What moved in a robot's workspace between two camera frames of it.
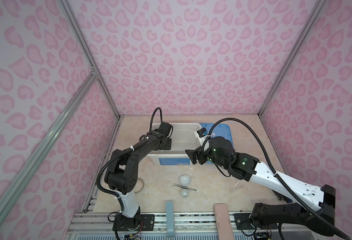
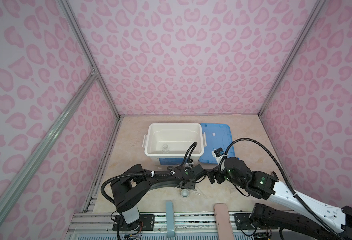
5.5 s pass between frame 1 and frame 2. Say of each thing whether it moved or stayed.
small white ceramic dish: stayed
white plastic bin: stayed
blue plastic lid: stayed
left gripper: moved
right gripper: moved
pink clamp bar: stayed
